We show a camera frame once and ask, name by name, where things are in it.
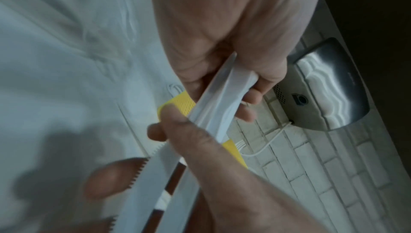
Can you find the translucent plastic packet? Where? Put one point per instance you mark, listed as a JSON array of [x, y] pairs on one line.
[[218, 100]]

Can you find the person's left hand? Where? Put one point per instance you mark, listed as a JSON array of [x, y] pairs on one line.
[[224, 11]]

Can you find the white cloth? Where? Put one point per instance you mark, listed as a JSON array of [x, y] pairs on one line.
[[64, 61]]

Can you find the silver metal device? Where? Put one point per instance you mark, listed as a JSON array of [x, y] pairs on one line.
[[330, 82]]

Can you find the person's right hand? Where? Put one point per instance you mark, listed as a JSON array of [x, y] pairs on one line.
[[244, 196]]

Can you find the brown stick with white band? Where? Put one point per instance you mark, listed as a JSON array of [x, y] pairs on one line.
[[175, 178]]

